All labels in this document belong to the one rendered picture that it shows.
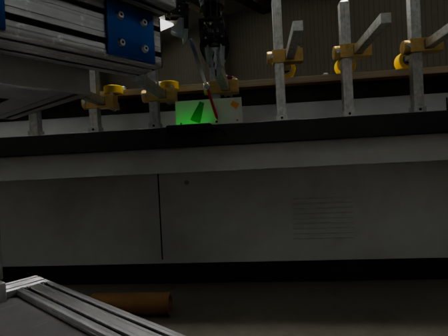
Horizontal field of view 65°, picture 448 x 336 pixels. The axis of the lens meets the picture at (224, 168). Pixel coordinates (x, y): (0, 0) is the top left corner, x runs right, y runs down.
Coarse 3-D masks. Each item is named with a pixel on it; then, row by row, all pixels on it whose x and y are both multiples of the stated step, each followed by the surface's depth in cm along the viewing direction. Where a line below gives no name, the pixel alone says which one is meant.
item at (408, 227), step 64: (0, 128) 169; (64, 128) 166; (128, 128) 163; (0, 192) 170; (64, 192) 167; (128, 192) 163; (192, 192) 160; (256, 192) 157; (320, 192) 155; (384, 192) 152; (64, 256) 167; (128, 256) 164; (192, 256) 161; (256, 256) 158; (320, 256) 155; (384, 256) 152
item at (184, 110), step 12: (180, 108) 137; (192, 108) 137; (204, 108) 136; (216, 108) 136; (228, 108) 136; (240, 108) 135; (180, 120) 138; (204, 120) 137; (216, 120) 136; (228, 120) 136; (240, 120) 135
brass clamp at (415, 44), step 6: (402, 42) 131; (408, 42) 129; (414, 42) 128; (420, 42) 128; (402, 48) 131; (408, 48) 129; (414, 48) 128; (420, 48) 128; (426, 48) 128; (432, 48) 128; (438, 48) 127; (402, 54) 131; (408, 54) 131; (426, 54) 132
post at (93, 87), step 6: (90, 72) 142; (96, 72) 143; (90, 78) 142; (96, 78) 142; (90, 84) 142; (96, 84) 142; (96, 90) 142; (96, 108) 142; (90, 114) 142; (96, 114) 142; (90, 120) 142; (96, 120) 142; (90, 126) 142; (96, 126) 142
